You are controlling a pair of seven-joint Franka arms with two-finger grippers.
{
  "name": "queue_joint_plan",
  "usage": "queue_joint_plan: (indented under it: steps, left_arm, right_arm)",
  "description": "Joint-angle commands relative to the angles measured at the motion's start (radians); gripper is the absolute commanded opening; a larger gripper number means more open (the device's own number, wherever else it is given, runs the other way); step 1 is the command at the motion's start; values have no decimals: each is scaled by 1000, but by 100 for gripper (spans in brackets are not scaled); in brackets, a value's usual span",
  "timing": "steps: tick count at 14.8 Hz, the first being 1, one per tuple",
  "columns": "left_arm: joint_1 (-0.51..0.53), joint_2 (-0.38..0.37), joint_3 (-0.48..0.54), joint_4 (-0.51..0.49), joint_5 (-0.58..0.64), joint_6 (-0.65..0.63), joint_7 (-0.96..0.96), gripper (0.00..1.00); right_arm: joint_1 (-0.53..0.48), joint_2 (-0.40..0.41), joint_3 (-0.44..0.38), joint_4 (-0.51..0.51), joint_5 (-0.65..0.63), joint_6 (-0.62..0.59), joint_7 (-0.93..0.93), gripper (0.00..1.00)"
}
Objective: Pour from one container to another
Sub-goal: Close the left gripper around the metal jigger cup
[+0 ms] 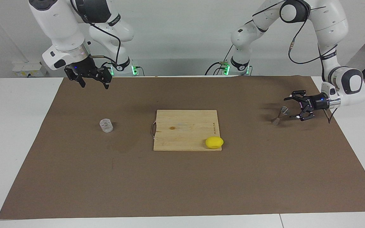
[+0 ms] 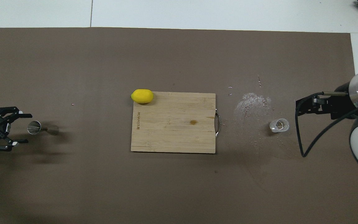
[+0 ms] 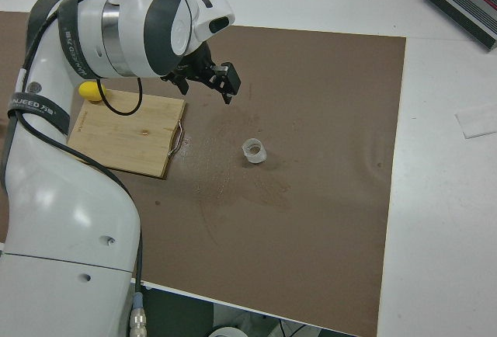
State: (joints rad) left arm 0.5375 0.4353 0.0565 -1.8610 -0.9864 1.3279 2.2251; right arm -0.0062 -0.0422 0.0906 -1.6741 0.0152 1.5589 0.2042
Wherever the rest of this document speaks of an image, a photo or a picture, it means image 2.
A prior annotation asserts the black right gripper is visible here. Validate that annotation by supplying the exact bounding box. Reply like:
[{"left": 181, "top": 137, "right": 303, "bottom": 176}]
[{"left": 296, "top": 82, "right": 358, "bottom": 120}]

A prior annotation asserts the metal jigger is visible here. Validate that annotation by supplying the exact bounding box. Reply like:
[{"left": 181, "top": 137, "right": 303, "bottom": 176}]
[{"left": 27, "top": 121, "right": 60, "bottom": 135}]

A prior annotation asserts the clear glass cup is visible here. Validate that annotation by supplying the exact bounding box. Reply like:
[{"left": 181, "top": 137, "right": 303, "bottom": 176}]
[{"left": 269, "top": 118, "right": 290, "bottom": 133}]

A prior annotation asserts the brown table mat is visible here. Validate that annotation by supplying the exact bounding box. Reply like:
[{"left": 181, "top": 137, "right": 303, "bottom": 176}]
[{"left": 0, "top": 27, "right": 358, "bottom": 224}]

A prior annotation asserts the yellow lemon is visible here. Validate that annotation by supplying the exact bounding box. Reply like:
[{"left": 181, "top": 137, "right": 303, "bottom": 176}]
[{"left": 131, "top": 89, "right": 154, "bottom": 104}]

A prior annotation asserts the wooden cutting board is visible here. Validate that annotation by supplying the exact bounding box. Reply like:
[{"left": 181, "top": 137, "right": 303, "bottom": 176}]
[{"left": 131, "top": 92, "right": 221, "bottom": 154}]

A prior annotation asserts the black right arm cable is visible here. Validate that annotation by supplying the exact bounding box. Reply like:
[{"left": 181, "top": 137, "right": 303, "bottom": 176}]
[{"left": 295, "top": 91, "right": 358, "bottom": 157}]

